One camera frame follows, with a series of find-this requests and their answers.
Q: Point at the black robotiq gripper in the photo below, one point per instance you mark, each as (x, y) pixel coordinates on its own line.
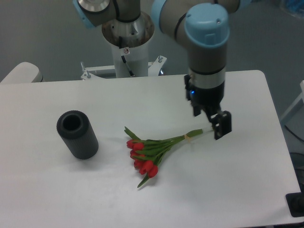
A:
(208, 101)

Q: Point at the red tulip bouquet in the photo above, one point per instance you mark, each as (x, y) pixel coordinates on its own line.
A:
(148, 154)

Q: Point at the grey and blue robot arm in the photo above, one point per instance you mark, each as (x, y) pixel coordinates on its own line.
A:
(200, 26)

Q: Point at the white furniture at right edge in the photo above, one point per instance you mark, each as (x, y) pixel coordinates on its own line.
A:
(291, 110)

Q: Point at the black box at table edge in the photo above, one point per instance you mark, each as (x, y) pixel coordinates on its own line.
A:
(295, 203)

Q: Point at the black ribbed cylindrical vase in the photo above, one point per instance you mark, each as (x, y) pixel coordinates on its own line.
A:
(77, 133)

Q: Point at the blue object top right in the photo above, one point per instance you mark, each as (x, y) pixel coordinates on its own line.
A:
(293, 7)

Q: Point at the white chair armrest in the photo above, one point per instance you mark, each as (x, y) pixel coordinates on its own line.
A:
(24, 72)

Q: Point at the white metal base frame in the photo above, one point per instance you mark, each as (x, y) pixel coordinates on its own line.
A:
(124, 70)

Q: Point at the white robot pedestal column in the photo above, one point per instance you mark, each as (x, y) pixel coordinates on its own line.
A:
(129, 41)

